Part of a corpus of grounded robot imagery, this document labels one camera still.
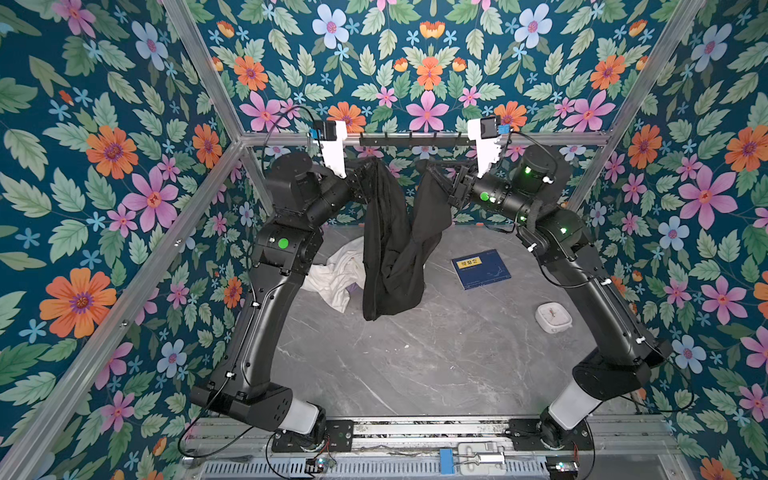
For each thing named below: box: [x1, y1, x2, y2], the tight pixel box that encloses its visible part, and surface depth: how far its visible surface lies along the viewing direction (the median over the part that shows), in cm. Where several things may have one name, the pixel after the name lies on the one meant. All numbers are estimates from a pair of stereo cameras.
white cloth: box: [301, 236, 367, 314], surface depth 102 cm
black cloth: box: [359, 158, 452, 321], surface depth 65 cm
